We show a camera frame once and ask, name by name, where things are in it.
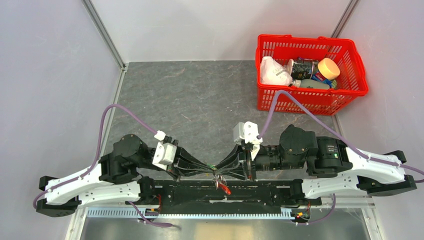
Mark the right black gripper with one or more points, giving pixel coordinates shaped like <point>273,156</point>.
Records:
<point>241,171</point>

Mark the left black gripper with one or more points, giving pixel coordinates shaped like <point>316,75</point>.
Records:
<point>177,168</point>

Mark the red black keyring holder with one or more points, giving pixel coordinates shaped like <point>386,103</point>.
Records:
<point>221,183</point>

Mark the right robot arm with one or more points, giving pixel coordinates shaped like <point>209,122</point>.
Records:
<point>331,164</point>

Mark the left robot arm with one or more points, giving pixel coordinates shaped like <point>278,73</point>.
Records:
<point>114,177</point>

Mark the white plastic bag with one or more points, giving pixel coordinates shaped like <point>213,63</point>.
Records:
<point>273,73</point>

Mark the grey green bottle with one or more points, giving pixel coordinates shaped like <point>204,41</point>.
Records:
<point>311,84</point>

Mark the dark can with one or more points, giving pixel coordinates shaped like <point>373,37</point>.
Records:
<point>302,68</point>

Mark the jar with beige lid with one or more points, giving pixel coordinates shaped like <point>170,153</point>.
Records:
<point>325,70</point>

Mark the red plastic basket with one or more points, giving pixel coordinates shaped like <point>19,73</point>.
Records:
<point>351,83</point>

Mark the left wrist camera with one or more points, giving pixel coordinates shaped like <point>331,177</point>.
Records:
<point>164,155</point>

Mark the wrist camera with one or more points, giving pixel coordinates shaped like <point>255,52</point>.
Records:
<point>164,155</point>
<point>247,133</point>

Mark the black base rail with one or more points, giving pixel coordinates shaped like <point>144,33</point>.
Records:
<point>202,196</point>

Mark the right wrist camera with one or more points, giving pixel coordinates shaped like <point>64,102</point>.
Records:
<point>247,133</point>

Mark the grey slotted cable duct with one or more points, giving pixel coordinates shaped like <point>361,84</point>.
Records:
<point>130,212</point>

